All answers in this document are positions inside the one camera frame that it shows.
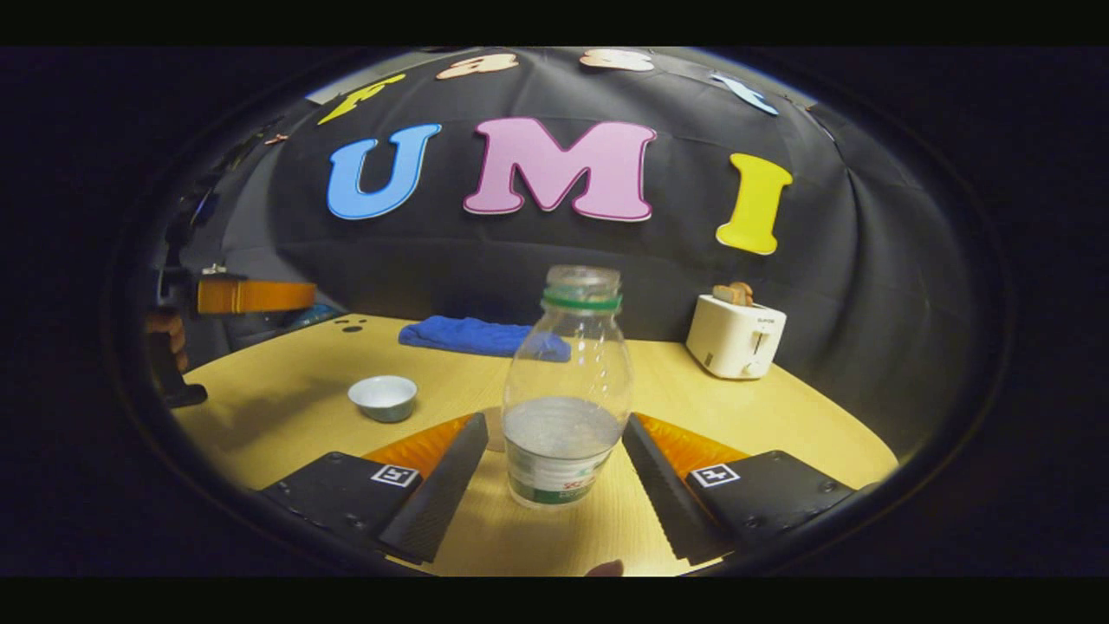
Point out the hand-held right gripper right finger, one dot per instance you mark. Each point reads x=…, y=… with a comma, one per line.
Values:
x=663, y=494

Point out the white toaster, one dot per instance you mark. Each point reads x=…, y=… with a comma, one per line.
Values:
x=732, y=342

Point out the bread slice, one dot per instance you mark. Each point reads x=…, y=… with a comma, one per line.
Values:
x=734, y=293

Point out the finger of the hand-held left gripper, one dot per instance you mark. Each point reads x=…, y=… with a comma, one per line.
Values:
x=256, y=296

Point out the white teacup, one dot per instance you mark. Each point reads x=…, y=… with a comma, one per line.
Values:
x=383, y=397

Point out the round brown coaster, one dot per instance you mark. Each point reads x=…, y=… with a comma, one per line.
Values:
x=494, y=429

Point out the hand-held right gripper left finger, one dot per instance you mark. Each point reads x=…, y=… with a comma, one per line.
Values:
x=450, y=494

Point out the clear plastic water bottle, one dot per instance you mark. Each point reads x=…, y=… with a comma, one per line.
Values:
x=567, y=381

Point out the blue towel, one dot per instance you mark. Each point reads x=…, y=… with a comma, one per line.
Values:
x=459, y=335

